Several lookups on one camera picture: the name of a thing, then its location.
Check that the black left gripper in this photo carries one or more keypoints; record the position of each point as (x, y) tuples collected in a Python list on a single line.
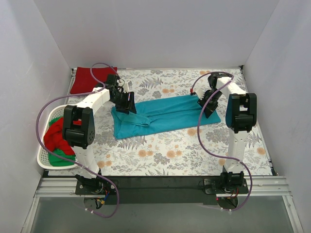
[(125, 102)]

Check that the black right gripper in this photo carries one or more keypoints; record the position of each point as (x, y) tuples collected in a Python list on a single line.
[(208, 104)]

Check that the teal t shirt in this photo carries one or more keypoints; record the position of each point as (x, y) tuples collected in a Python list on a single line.
[(157, 116)]

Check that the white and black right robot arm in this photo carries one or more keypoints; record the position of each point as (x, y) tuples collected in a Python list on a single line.
[(240, 118)]

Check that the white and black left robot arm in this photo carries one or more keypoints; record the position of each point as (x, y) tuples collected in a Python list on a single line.
[(79, 125)]

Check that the floral patterned table mat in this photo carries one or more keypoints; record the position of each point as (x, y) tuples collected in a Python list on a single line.
[(194, 151)]

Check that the folded red t shirt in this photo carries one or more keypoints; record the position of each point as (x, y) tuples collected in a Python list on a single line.
[(84, 82)]

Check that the crumpled red t shirt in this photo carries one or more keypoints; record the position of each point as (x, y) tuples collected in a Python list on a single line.
[(54, 141)]

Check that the crumpled green t shirt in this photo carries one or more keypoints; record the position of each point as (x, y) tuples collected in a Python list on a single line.
[(56, 161)]

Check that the white plastic laundry basket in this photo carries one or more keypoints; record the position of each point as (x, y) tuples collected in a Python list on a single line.
[(42, 154)]

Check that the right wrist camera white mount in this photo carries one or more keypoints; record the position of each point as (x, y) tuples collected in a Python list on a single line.
[(199, 92)]

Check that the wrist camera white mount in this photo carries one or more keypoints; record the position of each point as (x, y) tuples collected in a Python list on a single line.
[(199, 92), (124, 87)]

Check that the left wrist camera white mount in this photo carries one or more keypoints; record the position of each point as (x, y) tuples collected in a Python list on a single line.
[(124, 87)]

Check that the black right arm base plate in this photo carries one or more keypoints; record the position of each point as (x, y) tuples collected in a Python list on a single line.
[(221, 185)]

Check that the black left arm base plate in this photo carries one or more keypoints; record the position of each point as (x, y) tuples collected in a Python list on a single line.
[(93, 186)]

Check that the aluminium frame rail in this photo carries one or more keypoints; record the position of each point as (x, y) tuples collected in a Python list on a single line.
[(164, 205)]

